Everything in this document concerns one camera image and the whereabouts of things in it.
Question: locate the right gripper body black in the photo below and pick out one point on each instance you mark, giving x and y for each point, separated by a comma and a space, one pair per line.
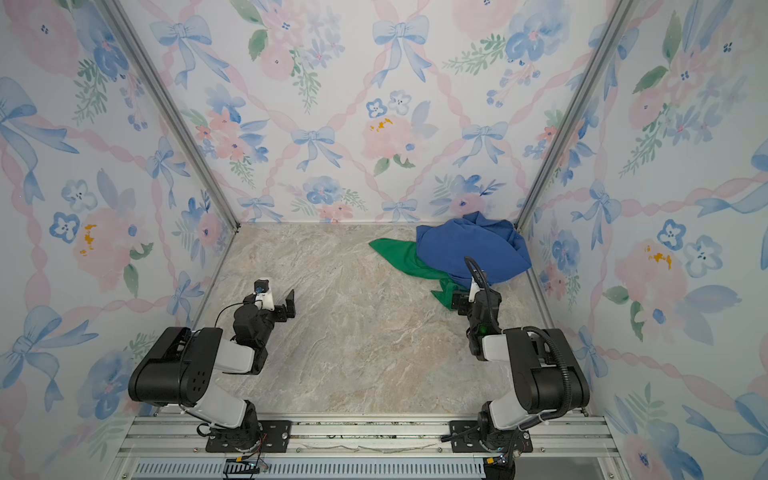
466, 308

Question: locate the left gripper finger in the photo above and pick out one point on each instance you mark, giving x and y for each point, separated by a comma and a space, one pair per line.
262, 287
290, 307

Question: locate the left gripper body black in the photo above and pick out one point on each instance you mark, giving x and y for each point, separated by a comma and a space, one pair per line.
278, 315

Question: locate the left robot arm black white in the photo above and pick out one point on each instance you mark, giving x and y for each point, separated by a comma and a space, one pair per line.
179, 367

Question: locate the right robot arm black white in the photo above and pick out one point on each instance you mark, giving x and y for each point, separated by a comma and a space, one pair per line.
547, 380

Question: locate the dark blue cloth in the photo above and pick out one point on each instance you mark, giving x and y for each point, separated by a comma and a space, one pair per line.
496, 246

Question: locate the green cloth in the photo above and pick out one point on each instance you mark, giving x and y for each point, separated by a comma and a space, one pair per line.
402, 255

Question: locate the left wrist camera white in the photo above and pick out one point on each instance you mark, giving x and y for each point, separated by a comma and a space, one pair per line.
263, 299

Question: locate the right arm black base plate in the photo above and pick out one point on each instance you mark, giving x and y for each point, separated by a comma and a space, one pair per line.
467, 436

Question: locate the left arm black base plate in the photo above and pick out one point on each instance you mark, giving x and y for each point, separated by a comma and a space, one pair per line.
266, 436

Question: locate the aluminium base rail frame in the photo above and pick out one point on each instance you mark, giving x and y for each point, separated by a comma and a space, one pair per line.
169, 445

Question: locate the left aluminium corner post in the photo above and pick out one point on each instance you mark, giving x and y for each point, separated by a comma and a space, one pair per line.
118, 20

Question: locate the aluminium corner post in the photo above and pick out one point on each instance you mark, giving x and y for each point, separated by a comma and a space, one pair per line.
614, 28
118, 20

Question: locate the right aluminium corner post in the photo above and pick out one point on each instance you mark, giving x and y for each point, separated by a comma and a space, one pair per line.
614, 28

